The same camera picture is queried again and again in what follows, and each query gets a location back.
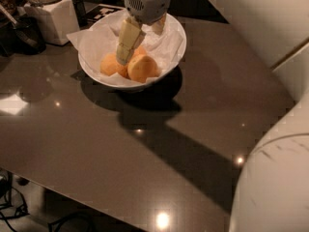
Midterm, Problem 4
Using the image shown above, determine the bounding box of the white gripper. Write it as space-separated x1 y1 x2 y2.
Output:
116 0 171 65

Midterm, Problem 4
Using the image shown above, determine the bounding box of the orange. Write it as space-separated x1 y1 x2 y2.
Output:
100 53 127 78
134 45 146 56
127 54 159 83

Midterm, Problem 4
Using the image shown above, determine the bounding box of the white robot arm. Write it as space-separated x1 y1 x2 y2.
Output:
117 0 309 232

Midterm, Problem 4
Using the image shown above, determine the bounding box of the white ceramic bowl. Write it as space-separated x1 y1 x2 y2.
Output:
77 9 187 91

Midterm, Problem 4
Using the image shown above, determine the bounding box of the white crumpled paper liner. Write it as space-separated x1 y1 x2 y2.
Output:
66 9 185 87

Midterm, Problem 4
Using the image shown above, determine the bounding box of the black white marker card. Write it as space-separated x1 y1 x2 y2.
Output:
86 4 123 24

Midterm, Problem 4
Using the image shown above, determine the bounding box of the white square ceramic jar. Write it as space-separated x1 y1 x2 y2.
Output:
24 0 79 45

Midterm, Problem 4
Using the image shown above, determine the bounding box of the black floor cable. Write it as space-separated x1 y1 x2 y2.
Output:
0 171 98 232

